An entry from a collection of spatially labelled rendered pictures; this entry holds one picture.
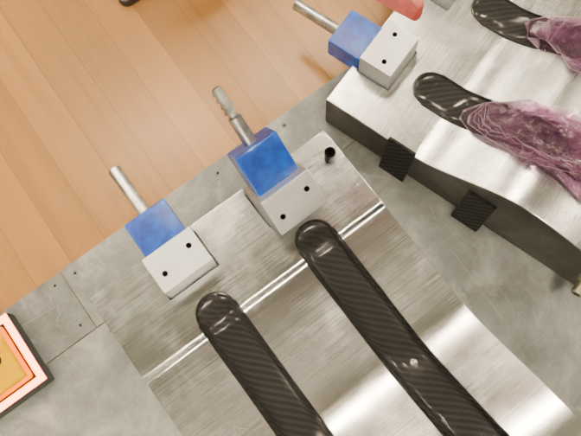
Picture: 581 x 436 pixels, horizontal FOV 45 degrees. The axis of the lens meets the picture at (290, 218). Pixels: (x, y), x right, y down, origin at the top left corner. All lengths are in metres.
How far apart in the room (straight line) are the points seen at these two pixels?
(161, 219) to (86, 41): 0.28
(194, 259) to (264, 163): 0.10
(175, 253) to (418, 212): 0.26
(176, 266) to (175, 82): 0.26
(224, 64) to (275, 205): 0.25
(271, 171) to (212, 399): 0.20
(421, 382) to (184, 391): 0.20
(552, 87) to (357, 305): 0.28
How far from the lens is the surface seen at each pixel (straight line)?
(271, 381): 0.62
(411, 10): 0.35
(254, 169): 0.59
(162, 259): 0.61
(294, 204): 0.59
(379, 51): 0.70
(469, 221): 0.72
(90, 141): 0.79
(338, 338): 0.62
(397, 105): 0.71
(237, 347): 0.62
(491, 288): 0.73
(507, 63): 0.74
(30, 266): 0.77
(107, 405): 0.73
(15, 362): 0.72
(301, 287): 0.62
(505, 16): 0.78
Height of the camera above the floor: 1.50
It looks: 75 degrees down
